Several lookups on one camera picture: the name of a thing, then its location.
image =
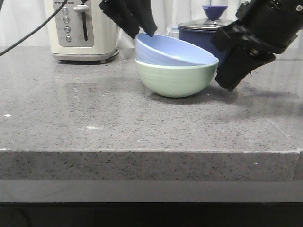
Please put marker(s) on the green bowl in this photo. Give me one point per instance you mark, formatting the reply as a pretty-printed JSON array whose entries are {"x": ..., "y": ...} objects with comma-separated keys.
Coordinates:
[{"x": 176, "y": 81}]

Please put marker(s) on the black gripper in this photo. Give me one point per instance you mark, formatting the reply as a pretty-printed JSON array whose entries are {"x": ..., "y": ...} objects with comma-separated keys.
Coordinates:
[{"x": 262, "y": 27}]

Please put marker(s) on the glass pot lid blue knob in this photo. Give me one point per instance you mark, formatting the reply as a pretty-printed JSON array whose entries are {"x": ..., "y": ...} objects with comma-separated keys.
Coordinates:
[{"x": 211, "y": 23}]

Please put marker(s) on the clear plastic container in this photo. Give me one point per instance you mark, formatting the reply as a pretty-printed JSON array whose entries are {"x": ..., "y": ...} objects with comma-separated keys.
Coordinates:
[{"x": 172, "y": 31}]

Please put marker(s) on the white curtain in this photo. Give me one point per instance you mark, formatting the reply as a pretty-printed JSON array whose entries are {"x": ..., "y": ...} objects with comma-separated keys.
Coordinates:
[{"x": 19, "y": 17}]

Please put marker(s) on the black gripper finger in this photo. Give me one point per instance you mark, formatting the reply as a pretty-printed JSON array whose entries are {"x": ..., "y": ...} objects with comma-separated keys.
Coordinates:
[
  {"x": 142, "y": 12},
  {"x": 118, "y": 12}
]

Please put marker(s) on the cream toaster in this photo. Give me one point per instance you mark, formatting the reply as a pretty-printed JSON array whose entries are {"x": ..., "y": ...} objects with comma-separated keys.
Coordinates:
[{"x": 81, "y": 31}]

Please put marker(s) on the blue saucepan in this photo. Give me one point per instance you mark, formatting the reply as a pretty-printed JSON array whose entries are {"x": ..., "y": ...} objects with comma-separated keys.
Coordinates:
[{"x": 201, "y": 38}]

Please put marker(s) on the blue bowl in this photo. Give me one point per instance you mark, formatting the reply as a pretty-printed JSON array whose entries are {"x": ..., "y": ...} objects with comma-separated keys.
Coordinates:
[{"x": 168, "y": 51}]

